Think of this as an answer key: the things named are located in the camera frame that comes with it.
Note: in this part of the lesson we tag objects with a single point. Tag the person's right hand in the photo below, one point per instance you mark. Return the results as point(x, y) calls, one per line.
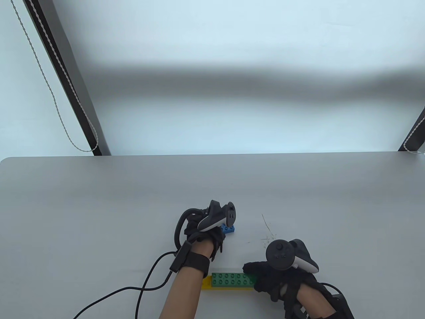
point(272, 282)

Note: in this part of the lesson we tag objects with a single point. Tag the person's left hand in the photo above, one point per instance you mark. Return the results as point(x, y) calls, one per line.
point(212, 237)

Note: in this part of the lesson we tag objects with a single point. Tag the blue lego brick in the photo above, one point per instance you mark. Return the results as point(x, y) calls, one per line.
point(229, 229)

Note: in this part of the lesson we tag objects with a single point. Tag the green lego brick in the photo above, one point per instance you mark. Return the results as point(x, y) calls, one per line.
point(222, 279)
point(244, 279)

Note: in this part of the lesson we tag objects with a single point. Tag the person's left forearm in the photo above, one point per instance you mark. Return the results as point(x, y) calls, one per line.
point(182, 295)

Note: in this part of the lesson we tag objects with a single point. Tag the person's right forearm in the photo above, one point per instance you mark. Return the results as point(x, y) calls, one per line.
point(315, 299)

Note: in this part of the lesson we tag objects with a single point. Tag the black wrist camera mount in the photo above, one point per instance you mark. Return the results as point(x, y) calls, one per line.
point(342, 309)
point(181, 257)

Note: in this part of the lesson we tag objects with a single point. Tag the black frame post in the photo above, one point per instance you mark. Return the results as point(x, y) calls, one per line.
point(77, 79)
point(415, 141)

